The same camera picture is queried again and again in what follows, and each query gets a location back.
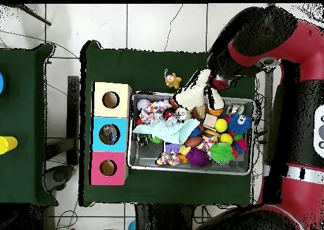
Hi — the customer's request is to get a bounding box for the yellow tennis ball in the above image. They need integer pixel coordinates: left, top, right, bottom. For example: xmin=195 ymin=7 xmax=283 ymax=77
xmin=219 ymin=133 xmax=234 ymax=145

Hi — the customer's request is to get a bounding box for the shallow mesh bin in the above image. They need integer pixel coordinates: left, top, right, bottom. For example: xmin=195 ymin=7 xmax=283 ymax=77
xmin=127 ymin=91 xmax=256 ymax=176

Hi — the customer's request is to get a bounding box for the wooden cube block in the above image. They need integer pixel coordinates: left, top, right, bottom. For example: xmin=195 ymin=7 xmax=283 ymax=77
xmin=202 ymin=113 xmax=218 ymax=130

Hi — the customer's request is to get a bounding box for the dark rod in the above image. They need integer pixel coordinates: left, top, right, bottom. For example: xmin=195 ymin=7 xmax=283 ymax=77
xmin=9 ymin=3 xmax=53 ymax=27

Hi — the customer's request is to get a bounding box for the purple spiky toy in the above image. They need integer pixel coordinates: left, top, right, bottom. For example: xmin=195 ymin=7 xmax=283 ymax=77
xmin=185 ymin=147 xmax=211 ymax=168

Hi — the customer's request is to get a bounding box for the blue spiky puffer toy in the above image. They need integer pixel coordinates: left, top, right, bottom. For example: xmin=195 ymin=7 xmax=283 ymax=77
xmin=227 ymin=112 xmax=252 ymax=135

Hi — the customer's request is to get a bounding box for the grey round base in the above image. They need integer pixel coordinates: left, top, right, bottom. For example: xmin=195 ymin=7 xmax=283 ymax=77
xmin=44 ymin=164 xmax=75 ymax=192

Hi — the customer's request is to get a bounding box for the green spiky puffer toy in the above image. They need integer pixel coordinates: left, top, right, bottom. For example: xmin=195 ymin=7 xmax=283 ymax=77
xmin=209 ymin=142 xmax=236 ymax=164

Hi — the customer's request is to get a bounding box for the yellow cylinder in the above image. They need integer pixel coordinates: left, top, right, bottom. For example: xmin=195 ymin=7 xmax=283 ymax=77
xmin=0 ymin=135 xmax=18 ymax=155

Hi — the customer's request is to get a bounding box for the dark green side table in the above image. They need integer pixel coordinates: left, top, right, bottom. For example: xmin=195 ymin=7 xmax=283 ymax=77
xmin=0 ymin=42 xmax=59 ymax=206

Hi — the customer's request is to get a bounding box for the crumpled colourful dotted paper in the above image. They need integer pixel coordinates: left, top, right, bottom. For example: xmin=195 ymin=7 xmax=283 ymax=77
xmin=140 ymin=100 xmax=173 ymax=126

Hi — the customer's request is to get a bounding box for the white baseball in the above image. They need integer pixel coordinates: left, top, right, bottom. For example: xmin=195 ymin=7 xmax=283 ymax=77
xmin=137 ymin=99 xmax=151 ymax=112

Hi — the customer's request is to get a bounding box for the brown plush monkey toy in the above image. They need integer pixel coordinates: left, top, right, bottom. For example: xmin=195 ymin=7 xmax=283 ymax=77
xmin=163 ymin=68 xmax=182 ymax=90

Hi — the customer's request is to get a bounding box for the thin dark cable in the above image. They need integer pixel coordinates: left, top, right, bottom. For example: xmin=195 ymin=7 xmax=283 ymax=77
xmin=163 ymin=3 xmax=184 ymax=52

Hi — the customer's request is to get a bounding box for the cream knitted cloth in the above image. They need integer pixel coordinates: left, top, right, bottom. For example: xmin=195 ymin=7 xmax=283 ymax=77
xmin=172 ymin=68 xmax=225 ymax=111

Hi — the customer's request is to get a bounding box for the black power cable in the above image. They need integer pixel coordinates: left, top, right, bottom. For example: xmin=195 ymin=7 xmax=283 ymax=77
xmin=255 ymin=128 xmax=269 ymax=145

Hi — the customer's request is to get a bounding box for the plain yellow ball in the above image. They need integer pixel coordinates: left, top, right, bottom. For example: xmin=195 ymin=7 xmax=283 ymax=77
xmin=214 ymin=118 xmax=228 ymax=133

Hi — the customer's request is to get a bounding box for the wooden box with three holes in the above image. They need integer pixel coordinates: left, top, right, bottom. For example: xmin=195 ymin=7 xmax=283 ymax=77
xmin=87 ymin=82 xmax=133 ymax=186

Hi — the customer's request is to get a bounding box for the brown toy football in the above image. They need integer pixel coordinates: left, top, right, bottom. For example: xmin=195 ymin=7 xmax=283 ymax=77
xmin=184 ymin=135 xmax=204 ymax=148

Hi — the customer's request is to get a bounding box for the mint green cloth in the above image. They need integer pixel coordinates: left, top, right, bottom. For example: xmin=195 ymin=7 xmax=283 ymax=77
xmin=132 ymin=118 xmax=201 ymax=145

